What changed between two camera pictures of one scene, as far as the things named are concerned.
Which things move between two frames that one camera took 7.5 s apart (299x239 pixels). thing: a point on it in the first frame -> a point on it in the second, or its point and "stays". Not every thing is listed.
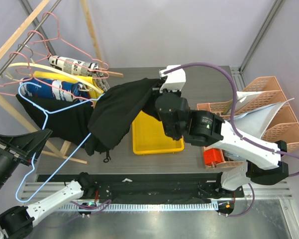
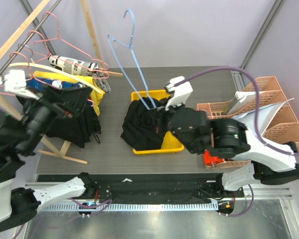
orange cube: [213, 155] stays
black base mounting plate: [103, 188] stays
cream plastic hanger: [32, 63] stays
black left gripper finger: [23, 146] -> [40, 114]
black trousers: [96, 126] -> [143, 129]
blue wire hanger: [48, 112] -> [110, 38]
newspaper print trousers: [79, 67] stays
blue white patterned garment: [64, 90] stays
